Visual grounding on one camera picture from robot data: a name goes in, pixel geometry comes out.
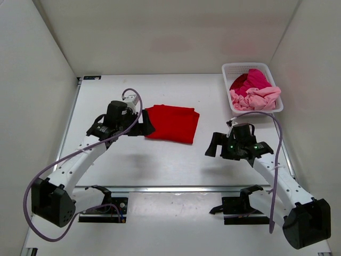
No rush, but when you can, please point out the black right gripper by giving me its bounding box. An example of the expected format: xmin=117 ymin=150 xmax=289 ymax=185
xmin=205 ymin=133 xmax=242 ymax=162

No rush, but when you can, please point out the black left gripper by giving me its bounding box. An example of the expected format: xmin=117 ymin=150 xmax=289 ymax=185
xmin=119 ymin=107 xmax=156 ymax=134

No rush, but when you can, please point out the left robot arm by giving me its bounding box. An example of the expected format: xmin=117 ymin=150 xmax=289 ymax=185
xmin=31 ymin=107 xmax=155 ymax=227

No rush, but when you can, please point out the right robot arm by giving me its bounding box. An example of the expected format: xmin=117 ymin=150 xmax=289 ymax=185
xmin=205 ymin=123 xmax=331 ymax=250

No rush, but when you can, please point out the dark red t shirt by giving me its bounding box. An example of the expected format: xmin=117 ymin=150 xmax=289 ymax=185
xmin=230 ymin=74 xmax=248 ymax=91

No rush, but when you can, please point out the light pink t shirt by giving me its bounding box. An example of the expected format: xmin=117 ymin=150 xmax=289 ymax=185
xmin=230 ymin=87 xmax=281 ymax=111

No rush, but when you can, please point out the magenta t shirt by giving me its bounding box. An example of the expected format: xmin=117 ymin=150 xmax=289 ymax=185
xmin=236 ymin=69 xmax=272 ymax=97

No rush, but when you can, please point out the dark label sticker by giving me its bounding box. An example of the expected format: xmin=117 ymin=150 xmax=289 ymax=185
xmin=83 ymin=75 xmax=101 ymax=81

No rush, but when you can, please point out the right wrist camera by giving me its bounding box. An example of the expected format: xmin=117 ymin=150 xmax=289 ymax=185
xmin=226 ymin=118 xmax=238 ymax=129

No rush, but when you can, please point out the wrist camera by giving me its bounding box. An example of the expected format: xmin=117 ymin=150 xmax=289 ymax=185
xmin=226 ymin=118 xmax=238 ymax=129
xmin=121 ymin=94 xmax=140 ymax=112

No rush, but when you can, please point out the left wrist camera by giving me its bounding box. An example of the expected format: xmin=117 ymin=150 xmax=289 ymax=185
xmin=121 ymin=94 xmax=140 ymax=112

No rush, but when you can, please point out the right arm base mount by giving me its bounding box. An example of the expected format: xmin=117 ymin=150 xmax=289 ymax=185
xmin=209 ymin=197 xmax=270 ymax=225

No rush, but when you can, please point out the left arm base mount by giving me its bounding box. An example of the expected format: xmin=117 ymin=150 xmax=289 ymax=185
xmin=78 ymin=185 xmax=128 ymax=223

